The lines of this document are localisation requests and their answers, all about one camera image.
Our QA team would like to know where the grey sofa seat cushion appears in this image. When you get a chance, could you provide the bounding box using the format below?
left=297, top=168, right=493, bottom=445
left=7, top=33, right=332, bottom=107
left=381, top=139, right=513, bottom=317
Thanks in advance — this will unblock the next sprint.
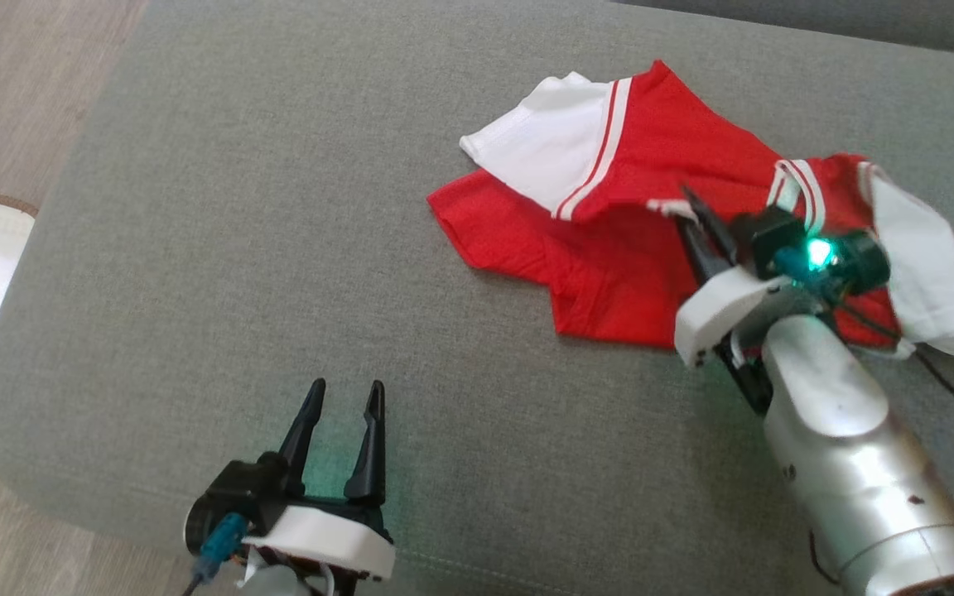
left=0, top=0, right=954, bottom=596

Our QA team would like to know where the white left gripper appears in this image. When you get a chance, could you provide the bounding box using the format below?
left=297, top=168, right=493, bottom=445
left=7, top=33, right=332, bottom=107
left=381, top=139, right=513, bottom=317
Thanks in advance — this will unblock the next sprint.
left=243, top=378, right=397, bottom=596

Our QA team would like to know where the grey sofa side cushion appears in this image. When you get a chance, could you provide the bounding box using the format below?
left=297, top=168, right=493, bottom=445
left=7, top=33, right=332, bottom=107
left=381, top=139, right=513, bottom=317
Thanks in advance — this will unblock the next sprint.
left=609, top=0, right=954, bottom=60

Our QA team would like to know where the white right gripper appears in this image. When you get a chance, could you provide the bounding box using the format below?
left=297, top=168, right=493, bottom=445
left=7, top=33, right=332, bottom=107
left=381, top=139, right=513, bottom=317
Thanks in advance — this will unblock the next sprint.
left=673, top=186, right=818, bottom=416

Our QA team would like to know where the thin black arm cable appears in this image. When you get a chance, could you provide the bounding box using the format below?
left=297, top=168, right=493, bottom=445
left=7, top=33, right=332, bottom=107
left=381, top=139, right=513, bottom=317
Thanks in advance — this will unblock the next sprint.
left=808, top=530, right=842, bottom=589

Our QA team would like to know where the red shirt with white sleeves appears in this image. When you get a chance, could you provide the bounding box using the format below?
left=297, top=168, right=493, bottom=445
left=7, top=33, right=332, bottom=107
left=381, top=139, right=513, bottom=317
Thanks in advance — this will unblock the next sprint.
left=427, top=60, right=954, bottom=362

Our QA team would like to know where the black left cable, blue plug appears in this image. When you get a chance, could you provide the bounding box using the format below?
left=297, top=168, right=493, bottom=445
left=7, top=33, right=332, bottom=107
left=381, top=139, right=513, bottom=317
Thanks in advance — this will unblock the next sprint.
left=181, top=512, right=248, bottom=596

